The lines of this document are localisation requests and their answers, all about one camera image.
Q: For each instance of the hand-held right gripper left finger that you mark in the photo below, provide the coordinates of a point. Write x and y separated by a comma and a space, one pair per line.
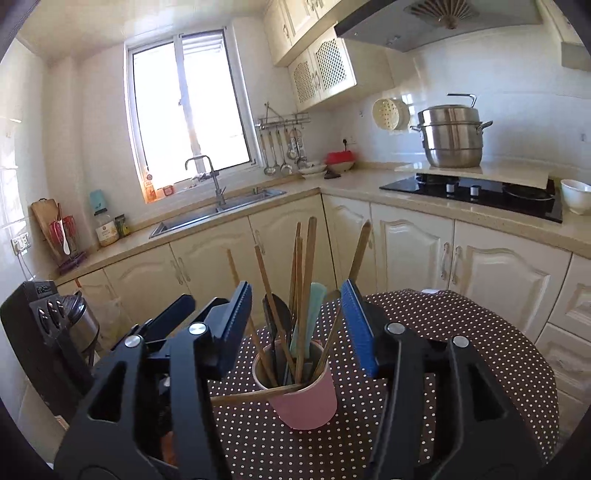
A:
240, 323

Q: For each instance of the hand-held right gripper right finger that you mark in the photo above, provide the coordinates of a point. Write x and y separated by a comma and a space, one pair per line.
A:
360, 332

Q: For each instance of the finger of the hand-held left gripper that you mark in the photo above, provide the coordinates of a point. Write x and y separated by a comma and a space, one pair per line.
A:
213, 308
168, 316

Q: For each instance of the teal sheathed knife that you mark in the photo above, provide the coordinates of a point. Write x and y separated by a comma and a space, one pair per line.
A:
316, 304

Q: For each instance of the bunch of wooden chopsticks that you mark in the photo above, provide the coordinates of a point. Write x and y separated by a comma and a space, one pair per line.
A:
308, 277

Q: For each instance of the pink cup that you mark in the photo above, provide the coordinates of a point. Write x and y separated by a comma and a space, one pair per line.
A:
309, 401

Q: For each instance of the stainless steel canister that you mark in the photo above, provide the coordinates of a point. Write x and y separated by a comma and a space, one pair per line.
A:
83, 321

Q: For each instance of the polka dot round table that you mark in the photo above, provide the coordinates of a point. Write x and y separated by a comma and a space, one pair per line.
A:
415, 369

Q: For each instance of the cream lower kitchen cabinets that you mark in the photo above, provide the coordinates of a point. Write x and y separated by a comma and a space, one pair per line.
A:
415, 258

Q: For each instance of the steel kitchen sink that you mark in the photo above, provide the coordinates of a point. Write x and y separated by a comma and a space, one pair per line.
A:
217, 210

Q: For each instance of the small dark bottle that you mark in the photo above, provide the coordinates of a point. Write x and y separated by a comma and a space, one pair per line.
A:
121, 226

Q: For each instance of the labelled glass jar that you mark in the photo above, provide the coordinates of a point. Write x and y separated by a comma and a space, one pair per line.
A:
107, 230

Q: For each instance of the wooden cutting board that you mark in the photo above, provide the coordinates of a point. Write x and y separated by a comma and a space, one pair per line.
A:
44, 217

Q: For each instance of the steel sink faucet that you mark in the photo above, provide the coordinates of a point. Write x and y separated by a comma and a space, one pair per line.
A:
217, 184

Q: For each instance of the orange bottle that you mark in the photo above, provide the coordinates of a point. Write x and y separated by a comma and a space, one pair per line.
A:
150, 187

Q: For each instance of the teal box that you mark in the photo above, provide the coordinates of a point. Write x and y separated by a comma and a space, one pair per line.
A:
98, 198

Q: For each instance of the hanging steel ladle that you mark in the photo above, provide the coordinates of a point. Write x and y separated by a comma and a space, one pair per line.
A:
286, 167
268, 168

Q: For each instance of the shallow white bowl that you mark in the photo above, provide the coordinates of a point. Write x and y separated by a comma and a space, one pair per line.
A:
339, 169

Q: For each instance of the stacked white plates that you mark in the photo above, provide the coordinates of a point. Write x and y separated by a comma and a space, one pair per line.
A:
311, 170

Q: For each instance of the hanging steel skimmer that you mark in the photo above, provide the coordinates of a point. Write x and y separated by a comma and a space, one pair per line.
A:
301, 159

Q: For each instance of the red lidded container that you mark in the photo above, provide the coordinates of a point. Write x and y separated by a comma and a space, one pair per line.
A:
340, 159

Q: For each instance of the black glass gas stove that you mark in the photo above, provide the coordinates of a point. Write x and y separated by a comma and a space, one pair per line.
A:
471, 196

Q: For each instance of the sliding window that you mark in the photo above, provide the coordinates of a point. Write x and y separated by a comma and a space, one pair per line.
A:
189, 106

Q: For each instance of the pale stone slab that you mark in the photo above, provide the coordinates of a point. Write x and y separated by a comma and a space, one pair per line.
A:
508, 175

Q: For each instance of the stainless steel steamer pot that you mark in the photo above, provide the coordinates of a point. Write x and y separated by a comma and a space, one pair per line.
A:
450, 134

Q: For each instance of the white round steamer tray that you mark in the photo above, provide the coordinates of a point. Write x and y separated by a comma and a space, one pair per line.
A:
390, 113

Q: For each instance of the small lattice door cabinet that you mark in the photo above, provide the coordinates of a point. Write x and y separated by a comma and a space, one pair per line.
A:
323, 69

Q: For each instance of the grey range hood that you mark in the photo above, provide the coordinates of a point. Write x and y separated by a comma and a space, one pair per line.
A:
438, 18

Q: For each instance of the large lattice door cabinet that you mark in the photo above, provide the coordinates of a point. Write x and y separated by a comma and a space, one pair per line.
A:
570, 37

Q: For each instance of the white wall socket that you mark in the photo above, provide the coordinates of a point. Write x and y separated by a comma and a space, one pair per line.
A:
21, 241

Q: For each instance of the wall utensil rack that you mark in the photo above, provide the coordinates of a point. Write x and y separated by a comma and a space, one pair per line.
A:
281, 121

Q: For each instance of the cream upper wall cabinets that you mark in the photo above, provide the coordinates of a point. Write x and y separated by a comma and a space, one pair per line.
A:
295, 23

